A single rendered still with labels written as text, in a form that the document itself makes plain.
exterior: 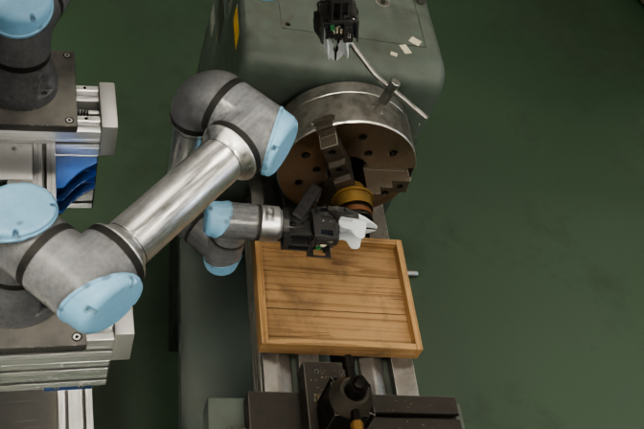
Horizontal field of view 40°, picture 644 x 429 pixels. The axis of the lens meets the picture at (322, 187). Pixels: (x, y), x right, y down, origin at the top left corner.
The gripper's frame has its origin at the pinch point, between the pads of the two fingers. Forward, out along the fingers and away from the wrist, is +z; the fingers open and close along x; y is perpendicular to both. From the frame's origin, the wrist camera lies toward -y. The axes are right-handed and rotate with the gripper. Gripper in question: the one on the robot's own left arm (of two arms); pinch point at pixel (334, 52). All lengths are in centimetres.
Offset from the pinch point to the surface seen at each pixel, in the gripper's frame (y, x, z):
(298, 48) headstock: -10.6, -6.7, 7.5
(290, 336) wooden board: 40, -13, 44
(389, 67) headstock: -9.1, 13.7, 13.5
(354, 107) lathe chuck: 4.6, 3.8, 11.7
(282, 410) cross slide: 62, -16, 34
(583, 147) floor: -119, 129, 171
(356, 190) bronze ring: 17.8, 3.0, 23.4
